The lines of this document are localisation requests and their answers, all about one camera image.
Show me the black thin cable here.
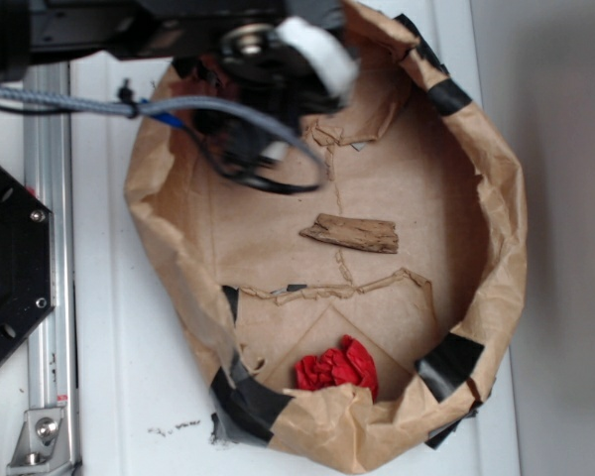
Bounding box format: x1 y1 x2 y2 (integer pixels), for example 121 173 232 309
192 123 323 195

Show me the aluminium extrusion rail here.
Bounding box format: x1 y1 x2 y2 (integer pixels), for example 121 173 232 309
5 61 83 476

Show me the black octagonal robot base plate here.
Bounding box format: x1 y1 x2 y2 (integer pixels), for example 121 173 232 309
0 166 54 367

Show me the metal corner bracket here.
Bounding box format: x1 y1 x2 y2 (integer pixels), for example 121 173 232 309
6 408 69 475

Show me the brown wood bark piece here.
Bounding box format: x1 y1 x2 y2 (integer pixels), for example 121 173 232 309
298 213 399 254

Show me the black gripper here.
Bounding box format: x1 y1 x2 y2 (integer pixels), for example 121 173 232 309
173 17 359 167

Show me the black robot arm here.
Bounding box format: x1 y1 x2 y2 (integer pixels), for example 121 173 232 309
0 1 358 187

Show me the grey braided cable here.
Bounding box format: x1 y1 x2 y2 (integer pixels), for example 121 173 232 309
0 81 326 191

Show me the red crumpled paper ball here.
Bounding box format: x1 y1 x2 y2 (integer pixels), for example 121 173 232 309
294 335 379 400

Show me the crumpled brown paper bag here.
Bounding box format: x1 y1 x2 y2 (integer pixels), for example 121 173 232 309
125 1 527 474

